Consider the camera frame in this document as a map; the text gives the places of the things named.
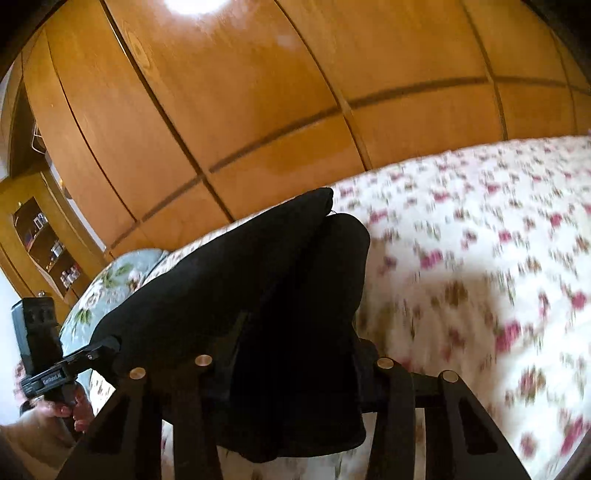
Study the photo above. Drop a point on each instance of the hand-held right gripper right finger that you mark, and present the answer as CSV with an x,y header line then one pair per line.
x,y
392,415

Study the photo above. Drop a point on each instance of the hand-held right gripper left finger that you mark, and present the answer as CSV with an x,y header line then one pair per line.
x,y
189,415

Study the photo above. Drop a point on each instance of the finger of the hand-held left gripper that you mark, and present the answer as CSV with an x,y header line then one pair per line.
x,y
90,355

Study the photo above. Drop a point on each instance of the black pants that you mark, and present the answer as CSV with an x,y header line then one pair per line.
x,y
258,286

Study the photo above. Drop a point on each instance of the person's left forearm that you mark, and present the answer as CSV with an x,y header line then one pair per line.
x,y
32,443

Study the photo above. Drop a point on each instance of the person's left hand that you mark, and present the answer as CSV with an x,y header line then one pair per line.
x,y
83,410

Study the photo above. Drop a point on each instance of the teal floral blanket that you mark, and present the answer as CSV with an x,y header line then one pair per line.
x,y
115,277

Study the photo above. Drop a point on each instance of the wooden shelf cabinet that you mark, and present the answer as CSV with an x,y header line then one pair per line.
x,y
41,240

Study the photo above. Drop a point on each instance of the floral white bedsheet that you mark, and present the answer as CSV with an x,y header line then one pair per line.
x,y
485,258

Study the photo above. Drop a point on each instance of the wooden wardrobe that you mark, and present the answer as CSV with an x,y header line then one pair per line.
x,y
258,106

